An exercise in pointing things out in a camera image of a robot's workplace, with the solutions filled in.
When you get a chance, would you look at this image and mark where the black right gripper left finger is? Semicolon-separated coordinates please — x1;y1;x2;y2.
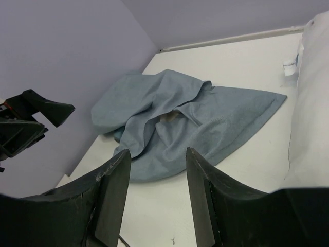
1;150;131;246

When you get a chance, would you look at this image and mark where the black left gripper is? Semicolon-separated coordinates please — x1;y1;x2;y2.
1;90;75;161

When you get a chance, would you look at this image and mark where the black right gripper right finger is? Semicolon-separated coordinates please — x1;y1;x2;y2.
186;148;328;246

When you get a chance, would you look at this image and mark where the white pillow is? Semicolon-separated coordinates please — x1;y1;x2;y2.
282;12;328;188

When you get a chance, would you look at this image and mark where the blue-grey fabric pillowcase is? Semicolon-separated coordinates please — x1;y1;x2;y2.
91;69;286;183

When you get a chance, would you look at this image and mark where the white pillow care tag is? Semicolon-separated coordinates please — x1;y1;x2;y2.
283;59;297;77

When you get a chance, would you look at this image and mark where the aluminium back table rail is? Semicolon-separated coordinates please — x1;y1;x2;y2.
159;25;305;53

